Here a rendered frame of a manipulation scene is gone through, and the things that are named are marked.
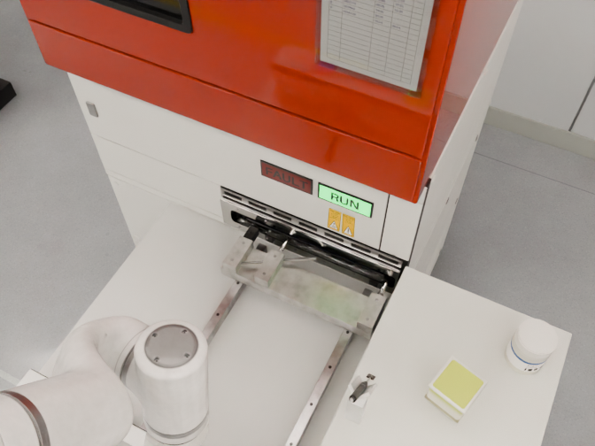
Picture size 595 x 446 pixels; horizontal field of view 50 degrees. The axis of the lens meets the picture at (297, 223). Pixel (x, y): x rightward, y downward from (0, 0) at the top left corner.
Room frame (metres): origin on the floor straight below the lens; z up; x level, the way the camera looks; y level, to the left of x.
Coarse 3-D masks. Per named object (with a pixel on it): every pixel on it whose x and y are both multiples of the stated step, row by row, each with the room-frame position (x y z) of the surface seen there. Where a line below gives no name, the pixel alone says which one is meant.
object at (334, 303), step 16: (256, 256) 0.78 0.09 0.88; (224, 272) 0.74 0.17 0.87; (240, 272) 0.73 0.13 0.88; (256, 272) 0.73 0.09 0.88; (288, 272) 0.73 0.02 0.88; (304, 272) 0.73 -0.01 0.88; (256, 288) 0.71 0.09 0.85; (272, 288) 0.69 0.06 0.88; (288, 288) 0.69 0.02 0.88; (304, 288) 0.69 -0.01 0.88; (320, 288) 0.69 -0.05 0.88; (336, 288) 0.69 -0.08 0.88; (304, 304) 0.65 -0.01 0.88; (320, 304) 0.65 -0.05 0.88; (336, 304) 0.65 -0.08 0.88; (352, 304) 0.65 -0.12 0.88; (336, 320) 0.62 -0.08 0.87; (352, 320) 0.61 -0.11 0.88; (368, 336) 0.58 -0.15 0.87
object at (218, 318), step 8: (256, 248) 0.82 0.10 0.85; (264, 248) 0.82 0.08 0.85; (232, 288) 0.71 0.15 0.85; (240, 288) 0.71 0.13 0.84; (224, 296) 0.69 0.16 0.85; (232, 296) 0.69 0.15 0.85; (224, 304) 0.67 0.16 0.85; (232, 304) 0.68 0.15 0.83; (216, 312) 0.65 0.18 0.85; (224, 312) 0.65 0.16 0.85; (216, 320) 0.63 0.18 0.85; (208, 328) 0.61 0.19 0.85; (216, 328) 0.62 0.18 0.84; (208, 336) 0.59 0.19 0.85; (208, 344) 0.59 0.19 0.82; (144, 424) 0.41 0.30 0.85
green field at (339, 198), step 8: (320, 192) 0.79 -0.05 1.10; (328, 192) 0.78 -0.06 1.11; (336, 192) 0.77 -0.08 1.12; (328, 200) 0.78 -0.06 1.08; (336, 200) 0.77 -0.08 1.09; (344, 200) 0.76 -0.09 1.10; (352, 200) 0.76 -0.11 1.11; (352, 208) 0.76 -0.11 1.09; (360, 208) 0.75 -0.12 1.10; (368, 208) 0.74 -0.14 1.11; (368, 216) 0.74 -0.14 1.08
